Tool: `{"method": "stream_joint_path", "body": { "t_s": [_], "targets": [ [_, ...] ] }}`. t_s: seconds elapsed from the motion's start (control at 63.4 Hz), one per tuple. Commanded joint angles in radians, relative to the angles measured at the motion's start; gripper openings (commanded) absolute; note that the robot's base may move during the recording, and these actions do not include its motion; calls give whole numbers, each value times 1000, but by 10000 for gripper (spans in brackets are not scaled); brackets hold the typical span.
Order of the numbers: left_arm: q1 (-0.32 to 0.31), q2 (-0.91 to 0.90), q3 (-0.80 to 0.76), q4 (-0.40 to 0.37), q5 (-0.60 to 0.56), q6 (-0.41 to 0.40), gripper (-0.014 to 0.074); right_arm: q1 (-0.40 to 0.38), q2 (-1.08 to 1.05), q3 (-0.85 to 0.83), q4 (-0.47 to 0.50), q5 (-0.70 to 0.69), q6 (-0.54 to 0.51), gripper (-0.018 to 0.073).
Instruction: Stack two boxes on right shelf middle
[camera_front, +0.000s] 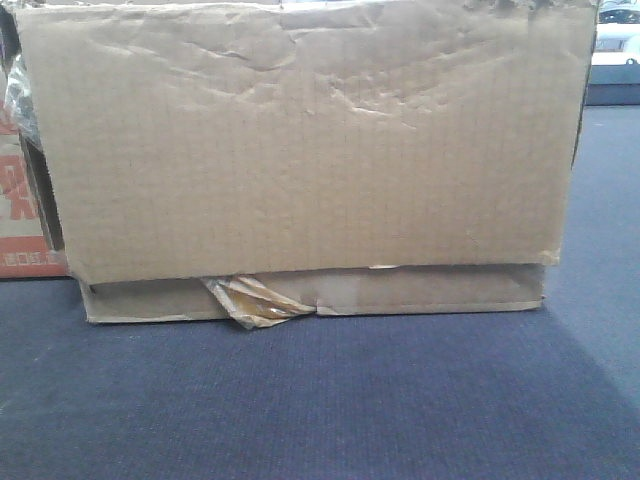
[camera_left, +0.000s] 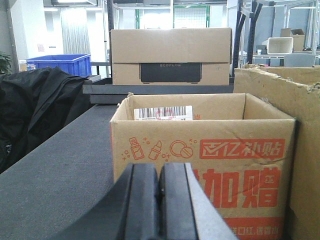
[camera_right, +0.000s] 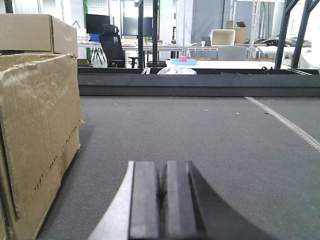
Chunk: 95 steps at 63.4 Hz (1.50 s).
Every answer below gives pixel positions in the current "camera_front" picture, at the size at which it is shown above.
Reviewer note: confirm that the white machine in background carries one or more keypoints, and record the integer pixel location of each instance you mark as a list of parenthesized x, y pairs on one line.
[(617, 39)]

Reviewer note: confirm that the large brown cardboard box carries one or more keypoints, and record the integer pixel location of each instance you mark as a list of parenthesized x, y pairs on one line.
[(362, 157)]

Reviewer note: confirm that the cardboard box with red print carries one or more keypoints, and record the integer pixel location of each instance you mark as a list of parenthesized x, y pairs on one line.
[(24, 251)]

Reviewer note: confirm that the crumpled clear plastic wrap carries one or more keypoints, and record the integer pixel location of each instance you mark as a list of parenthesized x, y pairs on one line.
[(19, 102)]

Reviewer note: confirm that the peeling brown packing tape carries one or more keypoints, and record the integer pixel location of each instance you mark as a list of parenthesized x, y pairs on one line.
[(253, 305)]

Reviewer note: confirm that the dark platform edge rail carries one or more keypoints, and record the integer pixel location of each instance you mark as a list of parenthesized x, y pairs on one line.
[(613, 85)]

